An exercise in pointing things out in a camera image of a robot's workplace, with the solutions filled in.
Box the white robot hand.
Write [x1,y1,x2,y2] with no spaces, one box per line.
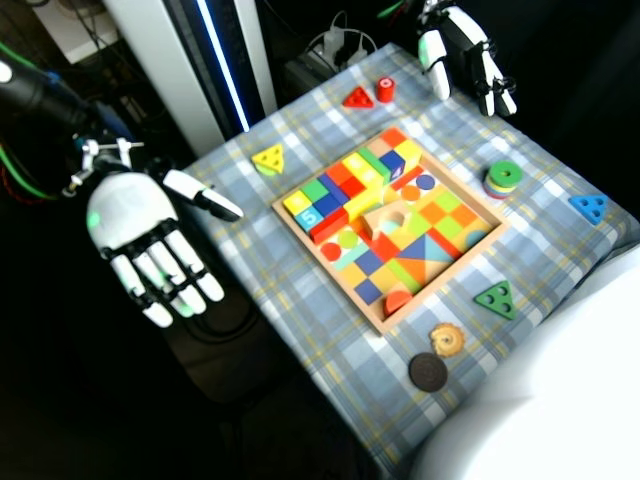
[85,168,245,329]
[417,4,519,119]

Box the plain wooden block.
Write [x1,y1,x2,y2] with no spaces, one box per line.
[360,205,412,247]

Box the red semicircle block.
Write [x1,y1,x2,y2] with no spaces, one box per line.
[383,288,414,317]

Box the white power strip with plugs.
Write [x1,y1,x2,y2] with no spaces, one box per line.
[307,12,379,71]

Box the red triangle with holes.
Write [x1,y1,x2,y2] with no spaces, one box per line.
[342,85,375,110]

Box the yellow triangle with holes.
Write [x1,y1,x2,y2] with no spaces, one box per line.
[251,143,286,176]

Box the white column with blue light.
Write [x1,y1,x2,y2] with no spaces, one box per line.
[102,0,279,157]

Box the dark grey box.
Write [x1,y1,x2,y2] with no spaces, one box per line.
[284,49,341,91]

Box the black round base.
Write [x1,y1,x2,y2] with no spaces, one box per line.
[174,294,281,406]

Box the wooden tray with printed shapes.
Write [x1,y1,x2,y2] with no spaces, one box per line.
[271,126,510,336]

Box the white box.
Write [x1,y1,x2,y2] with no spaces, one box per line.
[32,0,121,65]

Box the blue triangle with holes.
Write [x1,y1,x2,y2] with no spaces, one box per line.
[568,193,610,225]

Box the blue plaid tablecloth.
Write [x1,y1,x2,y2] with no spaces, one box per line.
[183,42,640,479]

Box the green triangle with holes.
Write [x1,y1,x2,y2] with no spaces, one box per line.
[473,280,518,321]

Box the tan toy biscuit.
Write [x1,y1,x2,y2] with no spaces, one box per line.
[429,322,466,358]

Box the dark chocolate toy biscuit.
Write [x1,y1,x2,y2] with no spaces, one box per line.
[408,352,449,391]

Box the green wooden ring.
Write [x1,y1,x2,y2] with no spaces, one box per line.
[487,160,524,191]

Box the yellow wooden ring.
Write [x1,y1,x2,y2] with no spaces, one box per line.
[483,177,521,195]

